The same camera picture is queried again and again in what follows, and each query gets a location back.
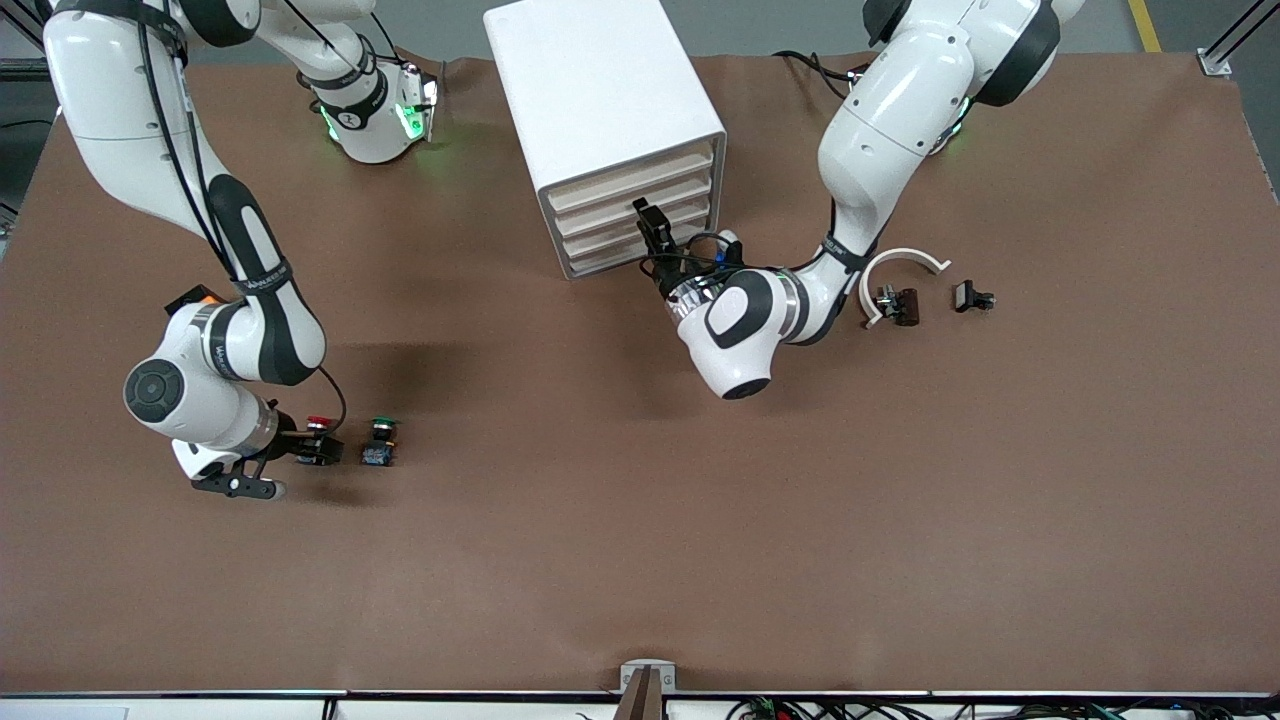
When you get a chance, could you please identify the red push button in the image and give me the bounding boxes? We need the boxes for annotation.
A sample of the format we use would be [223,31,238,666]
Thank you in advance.
[296,415,345,468]

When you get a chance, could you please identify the green push button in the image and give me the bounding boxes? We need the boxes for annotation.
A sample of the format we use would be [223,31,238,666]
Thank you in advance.
[361,416,407,469]

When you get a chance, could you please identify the brown contact block with metal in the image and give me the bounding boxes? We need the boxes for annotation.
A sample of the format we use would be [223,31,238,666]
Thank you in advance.
[876,285,922,328]

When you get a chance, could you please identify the yellow floor tape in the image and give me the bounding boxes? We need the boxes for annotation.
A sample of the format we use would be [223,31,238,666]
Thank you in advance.
[1128,0,1163,54]

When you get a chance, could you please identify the white curved plastic bracket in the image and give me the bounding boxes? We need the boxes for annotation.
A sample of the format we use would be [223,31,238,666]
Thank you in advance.
[858,247,952,330]

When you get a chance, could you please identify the black arm base cable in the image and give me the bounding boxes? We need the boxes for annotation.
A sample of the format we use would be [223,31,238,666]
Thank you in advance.
[772,48,863,101]

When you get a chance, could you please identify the white table edge rail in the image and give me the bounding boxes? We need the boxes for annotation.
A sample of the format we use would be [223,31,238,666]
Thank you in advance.
[0,689,1280,720]

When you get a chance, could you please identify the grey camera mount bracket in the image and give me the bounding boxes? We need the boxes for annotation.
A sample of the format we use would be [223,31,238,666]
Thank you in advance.
[613,659,678,720]

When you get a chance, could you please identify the aluminium frame profile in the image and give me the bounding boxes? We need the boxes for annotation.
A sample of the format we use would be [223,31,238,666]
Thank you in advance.
[1198,0,1280,78]
[0,0,61,86]

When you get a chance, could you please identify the black cable bundle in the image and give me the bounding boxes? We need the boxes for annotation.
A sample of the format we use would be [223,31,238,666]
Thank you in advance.
[725,696,1280,720]

